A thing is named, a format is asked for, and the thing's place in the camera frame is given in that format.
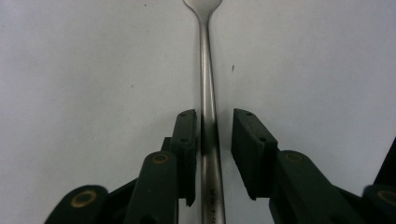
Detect steel fork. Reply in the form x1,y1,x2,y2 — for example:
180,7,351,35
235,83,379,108
182,0,227,224

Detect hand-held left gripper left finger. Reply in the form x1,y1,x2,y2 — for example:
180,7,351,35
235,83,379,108
122,108,198,224

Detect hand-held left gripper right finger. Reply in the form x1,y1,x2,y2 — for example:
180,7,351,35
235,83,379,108
231,107,365,224

